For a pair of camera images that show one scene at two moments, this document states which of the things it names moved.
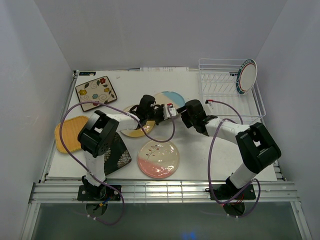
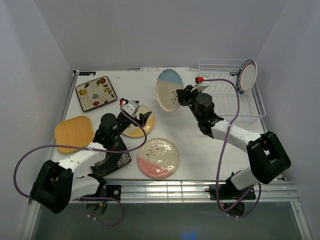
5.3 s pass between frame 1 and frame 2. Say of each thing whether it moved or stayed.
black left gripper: moved
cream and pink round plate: stayed
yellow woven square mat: stayed
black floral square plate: stayed
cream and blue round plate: moved
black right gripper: moved
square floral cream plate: stayed
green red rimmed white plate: stayed
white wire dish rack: stayed
